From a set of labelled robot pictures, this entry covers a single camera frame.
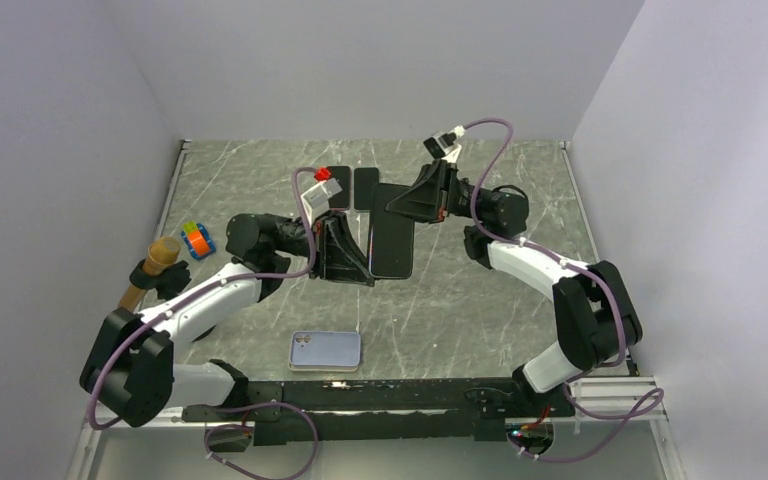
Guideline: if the black round stand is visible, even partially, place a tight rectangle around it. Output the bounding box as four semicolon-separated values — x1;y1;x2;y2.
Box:
128;260;191;314

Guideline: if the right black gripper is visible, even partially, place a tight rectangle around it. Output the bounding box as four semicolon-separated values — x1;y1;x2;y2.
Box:
381;161;489;227

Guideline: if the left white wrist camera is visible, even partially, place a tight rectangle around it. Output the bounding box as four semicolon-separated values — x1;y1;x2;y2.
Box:
301;167;342;223

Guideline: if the wooden mallet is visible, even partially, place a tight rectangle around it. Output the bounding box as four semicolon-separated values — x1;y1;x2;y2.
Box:
118;236;180;311

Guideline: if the black phone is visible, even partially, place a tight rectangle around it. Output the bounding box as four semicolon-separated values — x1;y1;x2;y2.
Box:
368;183;414;280
327;165;352;211

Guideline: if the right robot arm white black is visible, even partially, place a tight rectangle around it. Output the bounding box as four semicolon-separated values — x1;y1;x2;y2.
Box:
384;160;643;416

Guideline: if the black base frame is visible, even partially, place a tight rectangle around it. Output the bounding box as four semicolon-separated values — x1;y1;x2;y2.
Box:
182;377;573;446

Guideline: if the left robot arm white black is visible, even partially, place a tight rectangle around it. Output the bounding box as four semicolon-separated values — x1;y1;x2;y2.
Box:
79;211;375;430

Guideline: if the orange blue toy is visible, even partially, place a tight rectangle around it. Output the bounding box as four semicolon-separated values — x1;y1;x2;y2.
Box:
180;221;216;260

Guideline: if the white phone case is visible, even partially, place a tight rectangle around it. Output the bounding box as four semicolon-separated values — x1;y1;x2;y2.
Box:
288;362;360;373

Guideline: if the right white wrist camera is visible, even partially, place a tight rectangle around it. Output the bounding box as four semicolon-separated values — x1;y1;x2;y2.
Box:
423;125;466;163

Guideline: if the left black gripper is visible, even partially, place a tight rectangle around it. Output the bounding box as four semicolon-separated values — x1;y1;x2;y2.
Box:
271;209;379;285

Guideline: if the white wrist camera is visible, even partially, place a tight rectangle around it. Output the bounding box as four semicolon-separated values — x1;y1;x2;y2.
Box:
301;167;342;223
423;125;466;163

